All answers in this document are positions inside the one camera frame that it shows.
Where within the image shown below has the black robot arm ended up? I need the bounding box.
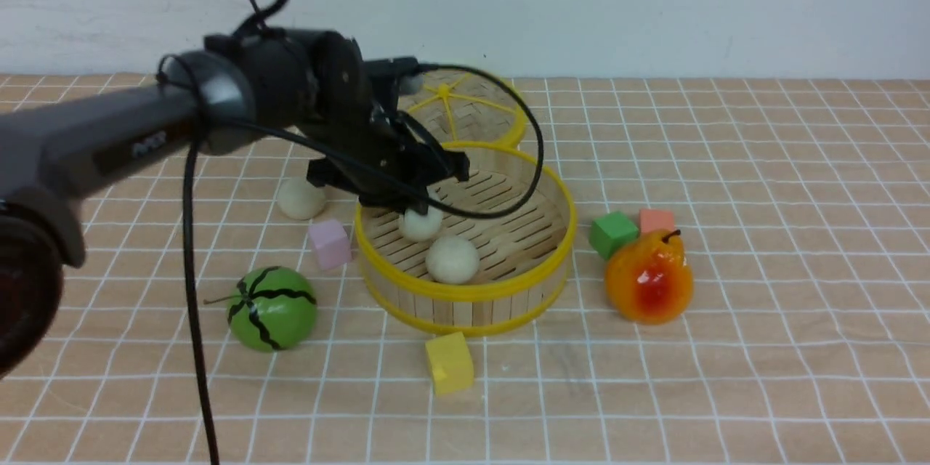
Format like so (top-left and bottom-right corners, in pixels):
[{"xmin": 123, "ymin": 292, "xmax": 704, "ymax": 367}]
[{"xmin": 1, "ymin": 28, "xmax": 469, "ymax": 373}]

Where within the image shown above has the bamboo steamer lid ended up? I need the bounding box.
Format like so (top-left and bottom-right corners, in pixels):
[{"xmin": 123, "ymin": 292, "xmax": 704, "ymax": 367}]
[{"xmin": 399, "ymin": 68, "xmax": 529, "ymax": 148}]

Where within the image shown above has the salmon pink foam cube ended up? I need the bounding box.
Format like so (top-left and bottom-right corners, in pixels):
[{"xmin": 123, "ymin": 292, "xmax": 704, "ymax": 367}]
[{"xmin": 639, "ymin": 208, "xmax": 676, "ymax": 236}]

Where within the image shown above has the yellow foam cube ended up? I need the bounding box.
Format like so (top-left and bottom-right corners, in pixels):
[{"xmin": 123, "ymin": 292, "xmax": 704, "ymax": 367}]
[{"xmin": 425, "ymin": 332, "xmax": 475, "ymax": 396}]

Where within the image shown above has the green foam cube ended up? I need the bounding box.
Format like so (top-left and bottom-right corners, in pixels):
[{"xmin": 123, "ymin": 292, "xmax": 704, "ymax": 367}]
[{"xmin": 588, "ymin": 212, "xmax": 640, "ymax": 260}]

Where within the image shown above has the green toy watermelon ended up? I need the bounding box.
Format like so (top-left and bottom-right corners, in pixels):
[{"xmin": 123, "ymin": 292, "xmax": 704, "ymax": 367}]
[{"xmin": 203, "ymin": 266, "xmax": 318, "ymax": 352}]

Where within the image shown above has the beige grid tablecloth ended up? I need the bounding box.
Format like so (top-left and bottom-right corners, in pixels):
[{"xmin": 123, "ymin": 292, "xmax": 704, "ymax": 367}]
[{"xmin": 0, "ymin": 73, "xmax": 930, "ymax": 465}]

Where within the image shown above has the white bun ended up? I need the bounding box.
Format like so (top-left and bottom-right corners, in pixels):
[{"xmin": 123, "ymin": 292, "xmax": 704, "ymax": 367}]
[
  {"xmin": 425, "ymin": 235, "xmax": 480, "ymax": 284},
  {"xmin": 275, "ymin": 177, "xmax": 328, "ymax": 220},
  {"xmin": 397, "ymin": 206, "xmax": 444, "ymax": 242}
]

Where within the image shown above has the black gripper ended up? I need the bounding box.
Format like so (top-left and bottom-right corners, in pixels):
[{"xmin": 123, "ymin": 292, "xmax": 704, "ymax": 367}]
[{"xmin": 294, "ymin": 31, "xmax": 469, "ymax": 214}]

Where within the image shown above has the bamboo steamer tray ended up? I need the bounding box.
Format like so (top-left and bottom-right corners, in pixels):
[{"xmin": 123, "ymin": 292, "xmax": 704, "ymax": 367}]
[{"xmin": 355, "ymin": 142, "xmax": 578, "ymax": 336}]

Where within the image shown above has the orange yellow toy pear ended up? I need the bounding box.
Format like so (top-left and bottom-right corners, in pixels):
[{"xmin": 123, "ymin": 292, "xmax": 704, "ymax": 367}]
[{"xmin": 604, "ymin": 230, "xmax": 695, "ymax": 325}]

